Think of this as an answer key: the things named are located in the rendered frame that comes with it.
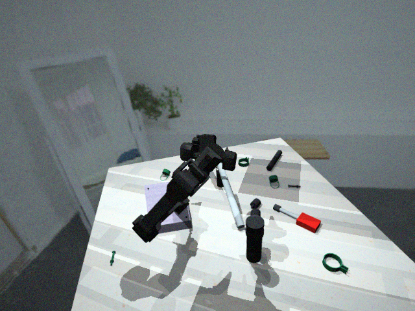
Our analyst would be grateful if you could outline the dark green band clamp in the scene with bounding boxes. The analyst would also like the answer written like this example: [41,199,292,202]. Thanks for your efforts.
[239,157,249,167]
[322,253,348,274]

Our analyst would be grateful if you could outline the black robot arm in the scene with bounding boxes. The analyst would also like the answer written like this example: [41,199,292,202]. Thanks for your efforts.
[132,134,226,243]

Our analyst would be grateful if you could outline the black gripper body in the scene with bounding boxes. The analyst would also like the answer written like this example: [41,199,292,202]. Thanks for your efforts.
[180,142,237,171]

